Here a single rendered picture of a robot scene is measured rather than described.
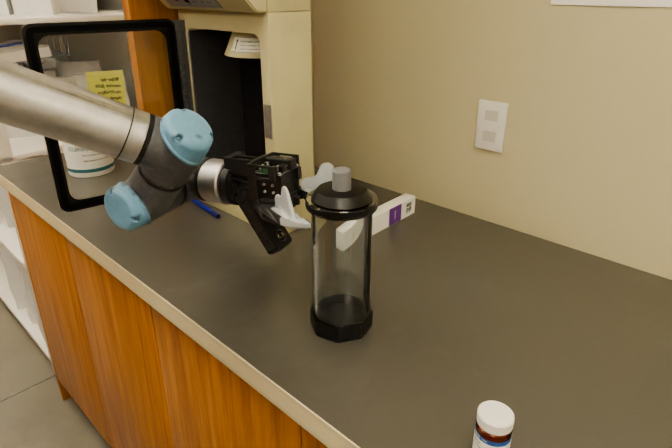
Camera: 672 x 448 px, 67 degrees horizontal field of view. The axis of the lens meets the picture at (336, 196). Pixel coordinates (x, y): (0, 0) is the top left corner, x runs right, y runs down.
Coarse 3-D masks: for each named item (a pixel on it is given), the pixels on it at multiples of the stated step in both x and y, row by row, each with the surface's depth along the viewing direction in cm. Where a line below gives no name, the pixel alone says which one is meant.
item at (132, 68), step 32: (128, 32) 110; (160, 32) 114; (64, 64) 105; (96, 64) 108; (128, 64) 112; (160, 64) 116; (128, 96) 114; (160, 96) 118; (64, 160) 110; (96, 160) 114; (96, 192) 116
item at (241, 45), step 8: (232, 32) 111; (240, 32) 108; (232, 40) 110; (240, 40) 108; (248, 40) 107; (256, 40) 107; (232, 48) 109; (240, 48) 108; (248, 48) 107; (256, 48) 107; (232, 56) 109; (240, 56) 108; (248, 56) 107; (256, 56) 107
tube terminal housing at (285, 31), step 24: (288, 0) 98; (192, 24) 114; (216, 24) 108; (240, 24) 102; (264, 24) 97; (288, 24) 100; (264, 48) 99; (288, 48) 102; (312, 48) 124; (264, 72) 101; (288, 72) 103; (312, 72) 120; (264, 96) 103; (288, 96) 105; (312, 96) 117; (264, 120) 105; (288, 120) 107; (312, 120) 114; (288, 144) 108; (312, 144) 114; (312, 168) 116; (240, 216) 122
